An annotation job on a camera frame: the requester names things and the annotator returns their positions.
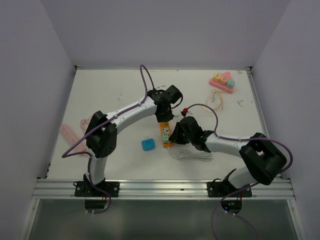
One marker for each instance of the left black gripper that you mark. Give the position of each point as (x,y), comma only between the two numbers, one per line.
(168,116)

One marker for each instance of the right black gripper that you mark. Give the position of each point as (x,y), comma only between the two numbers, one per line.
(175,137)

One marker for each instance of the blue plug adapter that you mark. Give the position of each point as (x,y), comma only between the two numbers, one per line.
(148,144)

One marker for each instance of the pink power strip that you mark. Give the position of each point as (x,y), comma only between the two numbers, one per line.
(71,138)
(221,87)

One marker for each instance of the green USB charger plug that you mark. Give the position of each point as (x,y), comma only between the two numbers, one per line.
(165,137)

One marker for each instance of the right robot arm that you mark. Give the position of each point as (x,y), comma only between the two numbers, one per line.
(263,160)

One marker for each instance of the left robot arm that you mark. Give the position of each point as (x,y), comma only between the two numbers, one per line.
(103,129)

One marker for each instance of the yellow cube plug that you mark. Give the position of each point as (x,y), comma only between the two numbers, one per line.
(217,77)

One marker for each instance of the teal round plug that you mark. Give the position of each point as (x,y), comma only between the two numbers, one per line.
(230,84)

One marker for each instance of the pink triangular plug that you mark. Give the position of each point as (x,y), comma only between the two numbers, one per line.
(226,76)

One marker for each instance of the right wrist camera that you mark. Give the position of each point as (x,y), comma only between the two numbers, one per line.
(184,112)

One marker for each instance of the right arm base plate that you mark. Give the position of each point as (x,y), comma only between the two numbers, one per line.
(218,188)

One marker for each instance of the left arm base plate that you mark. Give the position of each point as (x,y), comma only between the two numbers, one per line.
(100,190)

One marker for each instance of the aluminium front rail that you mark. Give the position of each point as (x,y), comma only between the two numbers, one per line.
(279,189)

